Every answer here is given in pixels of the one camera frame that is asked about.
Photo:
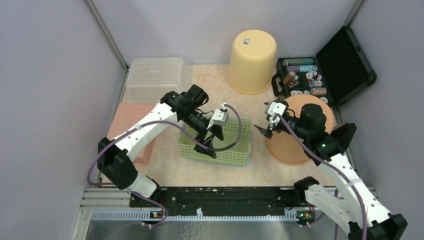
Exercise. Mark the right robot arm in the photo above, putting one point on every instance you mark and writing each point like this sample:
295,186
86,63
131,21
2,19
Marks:
352,207

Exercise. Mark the black open tool case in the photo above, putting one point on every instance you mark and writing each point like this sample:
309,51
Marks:
338,72

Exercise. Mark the pink plastic basket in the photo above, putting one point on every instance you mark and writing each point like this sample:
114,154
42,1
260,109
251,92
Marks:
128,114

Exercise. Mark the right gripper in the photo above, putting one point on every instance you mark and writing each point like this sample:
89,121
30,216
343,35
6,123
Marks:
268,132

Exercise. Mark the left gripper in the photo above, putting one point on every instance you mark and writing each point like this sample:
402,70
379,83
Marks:
216,130

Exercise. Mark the yellow capybara bucket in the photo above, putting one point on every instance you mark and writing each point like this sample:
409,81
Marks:
252,59

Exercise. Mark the blue basket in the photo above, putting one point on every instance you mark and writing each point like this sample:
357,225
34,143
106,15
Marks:
251,139

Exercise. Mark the white mesh plastic basket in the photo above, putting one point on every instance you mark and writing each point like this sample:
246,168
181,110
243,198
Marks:
149,79

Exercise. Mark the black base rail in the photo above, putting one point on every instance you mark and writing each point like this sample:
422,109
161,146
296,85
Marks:
207,203

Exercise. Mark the orange capybara bucket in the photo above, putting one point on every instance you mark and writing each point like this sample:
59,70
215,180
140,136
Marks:
282,145

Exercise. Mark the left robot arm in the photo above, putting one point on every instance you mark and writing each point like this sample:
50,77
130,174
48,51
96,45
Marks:
116,156

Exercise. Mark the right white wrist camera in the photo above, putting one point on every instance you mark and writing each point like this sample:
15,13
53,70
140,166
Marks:
273,109

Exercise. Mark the brown cylinder in case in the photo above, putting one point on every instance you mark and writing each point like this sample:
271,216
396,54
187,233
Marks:
289,77

